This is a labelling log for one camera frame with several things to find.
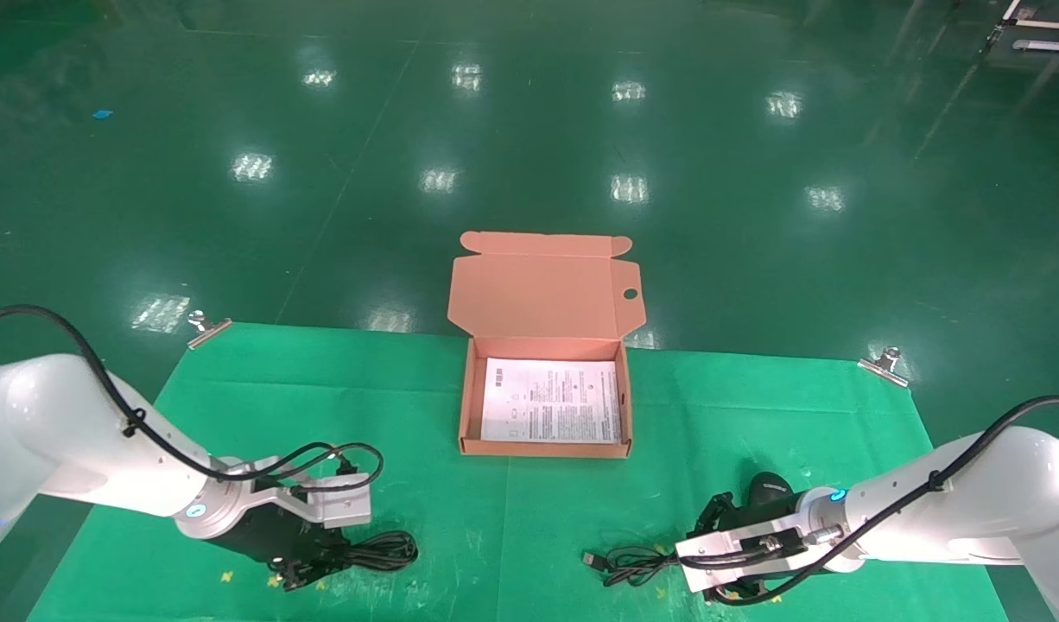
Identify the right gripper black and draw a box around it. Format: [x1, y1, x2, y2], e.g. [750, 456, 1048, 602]
[696, 491, 812, 606]

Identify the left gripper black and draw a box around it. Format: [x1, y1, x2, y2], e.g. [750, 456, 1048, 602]
[214, 501, 358, 593]

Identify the black data cable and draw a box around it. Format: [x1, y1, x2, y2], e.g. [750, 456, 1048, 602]
[270, 530, 419, 588]

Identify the orange cardboard box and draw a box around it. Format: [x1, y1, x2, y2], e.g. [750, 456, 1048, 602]
[447, 231, 647, 459]

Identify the green table mat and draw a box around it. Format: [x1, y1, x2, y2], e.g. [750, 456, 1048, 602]
[29, 322, 1010, 622]

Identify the white printed instruction sheet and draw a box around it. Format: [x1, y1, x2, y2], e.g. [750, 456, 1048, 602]
[480, 358, 624, 446]

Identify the metal binder clip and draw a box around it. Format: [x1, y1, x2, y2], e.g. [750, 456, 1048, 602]
[187, 311, 233, 350]
[858, 346, 910, 389]

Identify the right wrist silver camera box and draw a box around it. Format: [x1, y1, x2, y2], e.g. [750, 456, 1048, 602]
[675, 516, 811, 593]

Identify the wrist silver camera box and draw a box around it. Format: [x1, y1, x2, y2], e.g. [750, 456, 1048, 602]
[675, 516, 811, 593]
[251, 473, 373, 530]

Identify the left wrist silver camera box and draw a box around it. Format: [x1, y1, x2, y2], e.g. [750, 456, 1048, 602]
[251, 473, 373, 530]

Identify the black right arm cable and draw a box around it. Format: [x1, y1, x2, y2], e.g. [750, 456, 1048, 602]
[681, 395, 1059, 606]

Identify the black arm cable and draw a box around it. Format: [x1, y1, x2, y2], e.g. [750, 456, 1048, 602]
[681, 395, 1059, 606]
[0, 305, 384, 506]

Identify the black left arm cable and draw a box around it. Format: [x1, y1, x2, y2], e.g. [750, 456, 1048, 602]
[0, 305, 384, 506]

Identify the white metal frame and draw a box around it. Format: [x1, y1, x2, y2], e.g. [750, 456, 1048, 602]
[983, 0, 1059, 54]

